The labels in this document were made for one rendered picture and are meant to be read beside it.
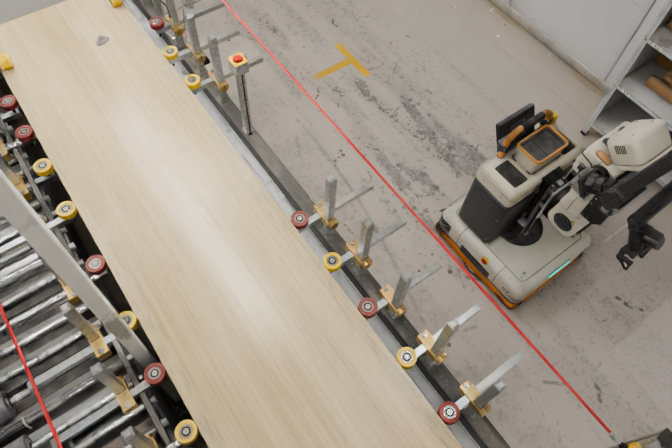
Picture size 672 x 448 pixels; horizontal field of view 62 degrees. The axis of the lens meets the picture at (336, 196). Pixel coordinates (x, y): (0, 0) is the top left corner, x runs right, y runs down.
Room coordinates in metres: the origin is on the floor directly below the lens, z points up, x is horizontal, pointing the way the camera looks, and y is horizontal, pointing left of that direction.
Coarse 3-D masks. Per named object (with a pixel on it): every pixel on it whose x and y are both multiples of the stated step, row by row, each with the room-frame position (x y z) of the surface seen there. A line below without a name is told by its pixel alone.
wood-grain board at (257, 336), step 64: (64, 64) 2.04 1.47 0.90; (128, 64) 2.08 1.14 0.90; (64, 128) 1.63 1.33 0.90; (128, 128) 1.66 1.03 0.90; (192, 128) 1.69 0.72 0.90; (128, 192) 1.30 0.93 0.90; (192, 192) 1.32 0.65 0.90; (256, 192) 1.35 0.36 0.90; (128, 256) 0.98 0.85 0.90; (192, 256) 1.01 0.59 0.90; (256, 256) 1.03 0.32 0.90; (192, 320) 0.73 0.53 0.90; (256, 320) 0.75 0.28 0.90; (320, 320) 0.77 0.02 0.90; (192, 384) 0.48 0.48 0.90; (256, 384) 0.50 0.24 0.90; (320, 384) 0.52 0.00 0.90; (384, 384) 0.54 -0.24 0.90
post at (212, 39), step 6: (210, 36) 2.05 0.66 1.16; (210, 42) 2.03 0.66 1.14; (216, 42) 2.05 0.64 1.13; (210, 48) 2.05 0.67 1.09; (216, 48) 2.04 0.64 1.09; (216, 54) 2.04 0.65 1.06; (216, 60) 2.04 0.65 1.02; (216, 66) 2.03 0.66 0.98; (216, 72) 2.03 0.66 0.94; (222, 72) 2.05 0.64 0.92; (216, 78) 2.04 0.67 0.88; (222, 78) 2.05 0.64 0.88; (222, 96) 2.03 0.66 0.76
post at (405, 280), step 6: (402, 276) 0.89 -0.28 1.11; (408, 276) 0.89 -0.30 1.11; (402, 282) 0.88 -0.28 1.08; (408, 282) 0.88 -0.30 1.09; (396, 288) 0.90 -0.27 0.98; (402, 288) 0.88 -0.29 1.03; (408, 288) 0.89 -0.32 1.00; (396, 294) 0.89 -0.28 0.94; (402, 294) 0.87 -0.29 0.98; (396, 300) 0.88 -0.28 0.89; (402, 300) 0.88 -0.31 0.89; (396, 306) 0.87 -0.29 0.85; (390, 312) 0.89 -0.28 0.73
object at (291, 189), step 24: (144, 0) 2.81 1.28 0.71; (192, 72) 2.26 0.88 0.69; (216, 96) 2.08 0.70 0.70; (240, 120) 1.92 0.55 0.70; (264, 144) 1.77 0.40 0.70; (264, 168) 1.66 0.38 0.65; (288, 192) 1.49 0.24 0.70; (336, 240) 1.24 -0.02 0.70; (360, 288) 1.01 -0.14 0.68; (384, 312) 0.90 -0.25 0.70; (408, 336) 0.80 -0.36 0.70; (432, 384) 0.62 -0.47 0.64; (456, 384) 0.61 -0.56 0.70; (480, 432) 0.43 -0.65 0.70
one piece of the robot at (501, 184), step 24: (528, 120) 1.81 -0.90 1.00; (552, 120) 1.91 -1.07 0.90; (504, 144) 1.72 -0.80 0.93; (576, 144) 1.84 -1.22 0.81; (480, 168) 1.66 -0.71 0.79; (504, 168) 1.66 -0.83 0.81; (552, 168) 1.68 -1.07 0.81; (480, 192) 1.62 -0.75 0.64; (504, 192) 1.53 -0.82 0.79; (528, 192) 1.56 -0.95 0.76; (480, 216) 1.57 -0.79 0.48; (504, 216) 1.50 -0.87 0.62; (528, 216) 1.59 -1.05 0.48
